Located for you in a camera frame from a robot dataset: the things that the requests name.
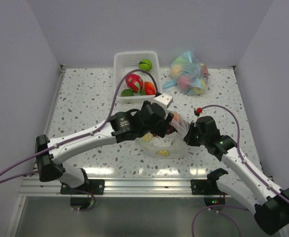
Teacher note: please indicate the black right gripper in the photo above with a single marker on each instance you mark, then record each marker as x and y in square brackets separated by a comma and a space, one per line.
[188, 138]

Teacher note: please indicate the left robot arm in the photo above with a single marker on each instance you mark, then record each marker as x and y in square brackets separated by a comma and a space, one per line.
[52, 154]

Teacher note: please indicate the pink dragon fruit toy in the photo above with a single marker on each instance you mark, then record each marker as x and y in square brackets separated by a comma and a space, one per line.
[135, 83]

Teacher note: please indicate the orange peach toy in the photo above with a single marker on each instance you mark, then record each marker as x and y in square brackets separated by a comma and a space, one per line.
[176, 117]

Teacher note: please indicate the clear plastic fruit bag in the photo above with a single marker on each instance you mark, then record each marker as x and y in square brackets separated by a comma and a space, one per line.
[173, 141]

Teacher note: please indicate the red apple slice toy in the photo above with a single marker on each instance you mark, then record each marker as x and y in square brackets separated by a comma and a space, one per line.
[149, 88]

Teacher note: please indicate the blue plastic fruit bag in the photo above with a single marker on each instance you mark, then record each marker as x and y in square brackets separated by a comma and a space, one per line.
[189, 74]

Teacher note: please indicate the lime slice toy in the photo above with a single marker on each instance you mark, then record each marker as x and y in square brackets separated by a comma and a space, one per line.
[147, 137]

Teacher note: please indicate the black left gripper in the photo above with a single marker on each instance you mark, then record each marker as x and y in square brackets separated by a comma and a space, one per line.
[161, 128]

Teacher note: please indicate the yellow green mango toy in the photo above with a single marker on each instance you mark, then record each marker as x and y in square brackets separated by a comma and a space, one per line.
[127, 93]

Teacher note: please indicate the green striped watermelon toy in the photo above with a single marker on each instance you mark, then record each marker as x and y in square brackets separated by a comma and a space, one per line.
[145, 65]

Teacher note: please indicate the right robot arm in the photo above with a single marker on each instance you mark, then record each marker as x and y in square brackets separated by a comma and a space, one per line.
[241, 179]

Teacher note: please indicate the lemon slice toy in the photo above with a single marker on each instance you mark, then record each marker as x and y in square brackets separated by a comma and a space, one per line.
[163, 153]

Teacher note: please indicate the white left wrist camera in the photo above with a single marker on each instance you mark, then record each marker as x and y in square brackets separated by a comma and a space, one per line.
[164, 100]

